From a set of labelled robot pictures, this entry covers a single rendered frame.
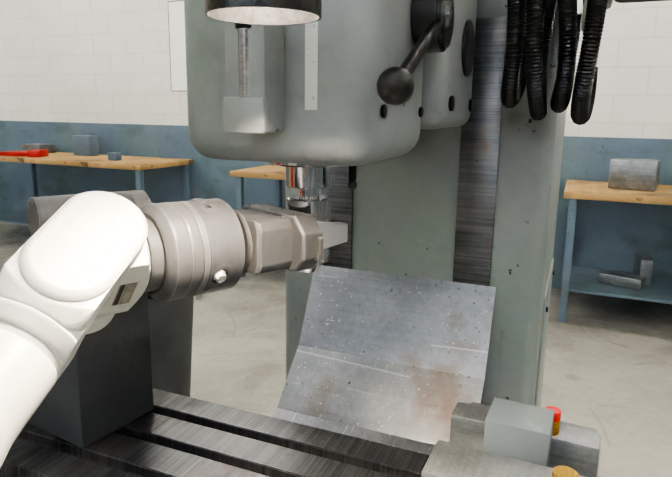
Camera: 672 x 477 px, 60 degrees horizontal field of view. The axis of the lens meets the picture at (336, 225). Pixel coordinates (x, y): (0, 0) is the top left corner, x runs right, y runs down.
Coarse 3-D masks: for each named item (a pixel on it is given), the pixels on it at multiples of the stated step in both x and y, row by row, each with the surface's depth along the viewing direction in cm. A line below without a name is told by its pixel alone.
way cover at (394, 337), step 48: (336, 288) 102; (384, 288) 99; (432, 288) 96; (480, 288) 93; (336, 336) 99; (384, 336) 96; (432, 336) 94; (480, 336) 91; (288, 384) 97; (336, 384) 95; (384, 384) 93; (432, 384) 91; (480, 384) 89; (336, 432) 89; (384, 432) 89; (432, 432) 87
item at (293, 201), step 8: (288, 200) 61; (296, 200) 60; (304, 200) 60; (312, 200) 60; (320, 200) 60; (328, 200) 61; (296, 208) 60; (304, 208) 60; (312, 208) 60; (320, 208) 60
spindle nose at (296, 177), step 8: (288, 168) 60; (296, 168) 59; (304, 168) 59; (312, 168) 59; (320, 168) 59; (328, 168) 60; (288, 176) 60; (296, 176) 59; (304, 176) 59; (312, 176) 59; (320, 176) 60; (328, 176) 60; (288, 184) 60; (296, 184) 60; (304, 184) 59; (312, 184) 59; (320, 184) 60; (328, 184) 61
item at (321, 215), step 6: (294, 210) 60; (300, 210) 60; (306, 210) 60; (312, 210) 60; (318, 210) 60; (324, 210) 61; (318, 216) 60; (324, 216) 61; (324, 252) 62; (324, 258) 62
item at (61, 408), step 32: (128, 320) 78; (96, 352) 75; (128, 352) 79; (64, 384) 74; (96, 384) 75; (128, 384) 80; (32, 416) 79; (64, 416) 75; (96, 416) 76; (128, 416) 80
